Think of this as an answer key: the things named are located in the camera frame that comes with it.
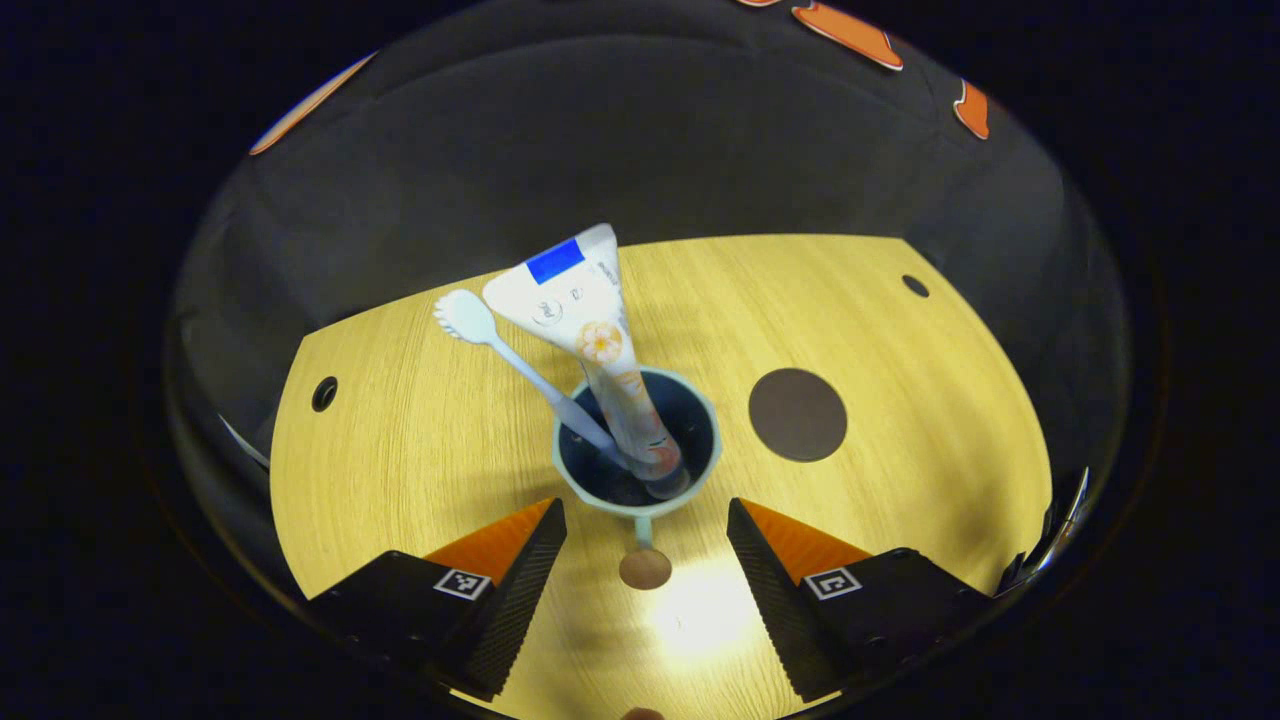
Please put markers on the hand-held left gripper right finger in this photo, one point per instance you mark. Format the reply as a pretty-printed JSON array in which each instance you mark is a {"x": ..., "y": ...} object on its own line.
[{"x": 770, "y": 600}]

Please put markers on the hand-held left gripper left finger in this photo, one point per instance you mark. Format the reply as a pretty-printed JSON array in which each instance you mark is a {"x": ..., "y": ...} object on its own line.
[{"x": 515, "y": 600}]

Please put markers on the light blue cup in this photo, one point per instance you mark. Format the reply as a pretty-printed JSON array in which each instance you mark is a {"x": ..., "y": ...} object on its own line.
[{"x": 700, "y": 430}]

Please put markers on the white toothbrush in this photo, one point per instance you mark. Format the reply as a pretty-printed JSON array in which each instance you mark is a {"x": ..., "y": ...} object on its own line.
[{"x": 470, "y": 320}]

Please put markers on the white toothpaste tube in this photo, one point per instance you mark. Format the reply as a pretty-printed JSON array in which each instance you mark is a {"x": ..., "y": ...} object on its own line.
[{"x": 580, "y": 310}]

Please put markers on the black backdrop cloth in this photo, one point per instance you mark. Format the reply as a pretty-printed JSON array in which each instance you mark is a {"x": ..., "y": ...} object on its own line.
[{"x": 640, "y": 150}]

